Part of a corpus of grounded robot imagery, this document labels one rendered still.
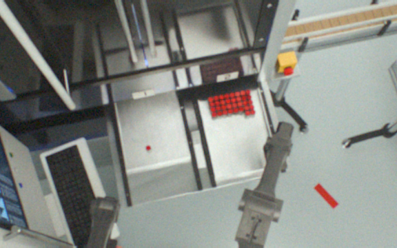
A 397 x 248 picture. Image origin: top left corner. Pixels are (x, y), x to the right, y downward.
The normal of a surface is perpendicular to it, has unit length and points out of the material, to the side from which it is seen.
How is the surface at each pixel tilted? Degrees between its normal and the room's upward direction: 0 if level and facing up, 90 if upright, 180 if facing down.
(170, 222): 0
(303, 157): 0
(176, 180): 0
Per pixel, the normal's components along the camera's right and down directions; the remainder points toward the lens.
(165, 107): 0.00, -0.31
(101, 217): 0.22, -0.82
